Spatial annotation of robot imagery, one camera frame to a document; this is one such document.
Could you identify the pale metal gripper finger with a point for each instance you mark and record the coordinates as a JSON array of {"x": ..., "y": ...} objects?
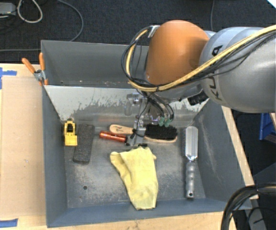
[
  {"x": 141, "y": 132},
  {"x": 133, "y": 138}
]

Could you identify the wooden brush with black bristles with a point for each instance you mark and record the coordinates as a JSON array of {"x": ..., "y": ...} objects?
[{"x": 161, "y": 132}]

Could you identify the red-brown metallic cylinder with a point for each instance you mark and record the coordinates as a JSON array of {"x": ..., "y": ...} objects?
[{"x": 111, "y": 136}]

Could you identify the yellow cloth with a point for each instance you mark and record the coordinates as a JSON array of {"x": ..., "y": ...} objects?
[{"x": 140, "y": 176}]

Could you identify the dark grey flat block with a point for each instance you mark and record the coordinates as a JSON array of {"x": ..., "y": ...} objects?
[{"x": 83, "y": 145}]

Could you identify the grey metal bin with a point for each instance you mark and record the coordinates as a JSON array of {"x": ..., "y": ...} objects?
[{"x": 97, "y": 183}]

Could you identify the yellow toy vehicle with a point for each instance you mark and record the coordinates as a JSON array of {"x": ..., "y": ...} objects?
[{"x": 70, "y": 138}]

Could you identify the brown cardboard board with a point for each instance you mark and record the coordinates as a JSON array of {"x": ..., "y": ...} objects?
[{"x": 20, "y": 152}]

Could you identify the black cylinder on white bracket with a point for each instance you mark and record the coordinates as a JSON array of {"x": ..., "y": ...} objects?
[{"x": 197, "y": 98}]

